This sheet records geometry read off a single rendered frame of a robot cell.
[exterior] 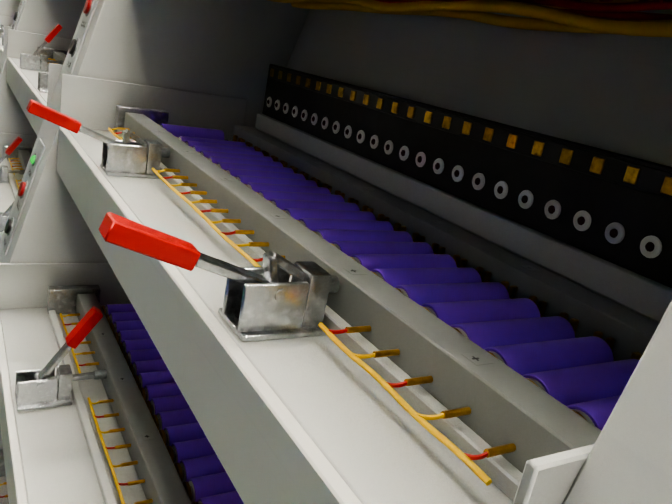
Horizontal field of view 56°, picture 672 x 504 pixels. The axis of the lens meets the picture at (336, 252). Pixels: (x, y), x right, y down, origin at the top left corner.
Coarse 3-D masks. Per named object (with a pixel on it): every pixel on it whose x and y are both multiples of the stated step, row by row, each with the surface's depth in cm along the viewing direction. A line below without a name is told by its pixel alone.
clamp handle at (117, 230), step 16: (112, 224) 22; (128, 224) 22; (112, 240) 22; (128, 240) 22; (144, 240) 22; (160, 240) 23; (176, 240) 24; (160, 256) 23; (176, 256) 23; (192, 256) 23; (208, 256) 25; (224, 272) 24; (240, 272) 25; (272, 272) 26
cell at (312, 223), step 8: (304, 224) 37; (312, 224) 37; (320, 224) 37; (328, 224) 37; (336, 224) 38; (344, 224) 38; (352, 224) 38; (360, 224) 39; (368, 224) 39; (376, 224) 39; (384, 224) 40
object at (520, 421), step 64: (128, 128) 60; (192, 192) 42; (256, 192) 39; (320, 256) 29; (384, 320) 25; (384, 384) 22; (448, 384) 22; (512, 384) 20; (448, 448) 19; (512, 448) 19
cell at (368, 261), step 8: (352, 256) 32; (360, 256) 32; (368, 256) 32; (376, 256) 32; (384, 256) 33; (392, 256) 33; (400, 256) 33; (408, 256) 34; (416, 256) 34; (424, 256) 34; (432, 256) 34; (440, 256) 35; (448, 256) 35; (368, 264) 32; (376, 264) 32; (384, 264) 32; (392, 264) 32; (400, 264) 33; (408, 264) 33; (416, 264) 33; (424, 264) 34; (432, 264) 34; (440, 264) 34; (448, 264) 34
